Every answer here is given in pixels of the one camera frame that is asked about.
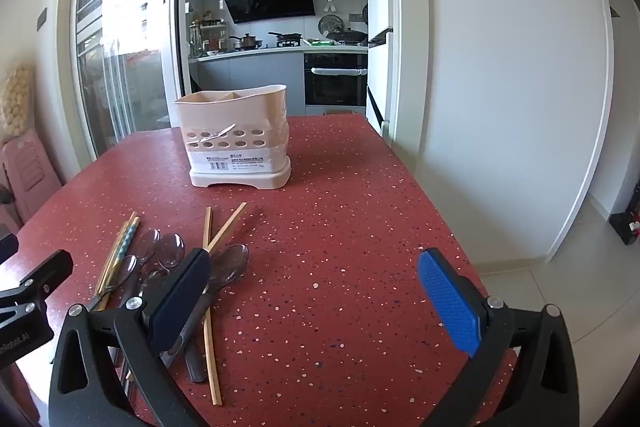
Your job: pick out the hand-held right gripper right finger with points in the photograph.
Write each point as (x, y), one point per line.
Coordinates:
(450, 307)

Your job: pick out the sliding glass door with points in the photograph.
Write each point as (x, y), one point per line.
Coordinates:
(125, 7)

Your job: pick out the pink chair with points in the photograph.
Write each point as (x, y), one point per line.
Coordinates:
(27, 177)

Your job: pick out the cream knobbly cushion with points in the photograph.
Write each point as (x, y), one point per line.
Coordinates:
(15, 102)

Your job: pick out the beige plastic utensil holder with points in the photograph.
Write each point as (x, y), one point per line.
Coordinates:
(235, 117)

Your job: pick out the red and black device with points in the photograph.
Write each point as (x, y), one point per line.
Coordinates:
(625, 227)

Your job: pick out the clear plastic spoon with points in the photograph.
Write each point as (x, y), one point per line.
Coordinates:
(122, 270)
(147, 244)
(230, 263)
(171, 250)

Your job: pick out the metal cooking pot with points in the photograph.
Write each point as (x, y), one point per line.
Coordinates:
(248, 41)

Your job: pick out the black wok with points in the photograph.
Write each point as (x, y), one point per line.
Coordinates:
(347, 36)

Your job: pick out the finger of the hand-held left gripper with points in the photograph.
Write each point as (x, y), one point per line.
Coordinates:
(7, 249)
(47, 271)

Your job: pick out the green packet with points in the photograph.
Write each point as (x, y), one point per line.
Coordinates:
(315, 41)

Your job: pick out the spice rack with jars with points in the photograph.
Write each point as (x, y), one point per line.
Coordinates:
(207, 33)

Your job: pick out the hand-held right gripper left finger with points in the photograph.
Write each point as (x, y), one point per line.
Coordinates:
(185, 297)

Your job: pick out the plain wooden chopstick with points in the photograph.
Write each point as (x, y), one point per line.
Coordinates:
(208, 227)
(116, 251)
(229, 227)

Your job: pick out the flower patterned chopstick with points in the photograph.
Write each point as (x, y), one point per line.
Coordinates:
(126, 238)

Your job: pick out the cardboard box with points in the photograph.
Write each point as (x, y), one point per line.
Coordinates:
(340, 112)

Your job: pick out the grey kitchen counter cabinets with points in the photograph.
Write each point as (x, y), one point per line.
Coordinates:
(260, 72)

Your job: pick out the black built-in oven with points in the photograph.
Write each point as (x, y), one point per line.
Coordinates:
(335, 79)

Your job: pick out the grey wall switch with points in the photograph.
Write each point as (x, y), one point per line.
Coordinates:
(41, 20)

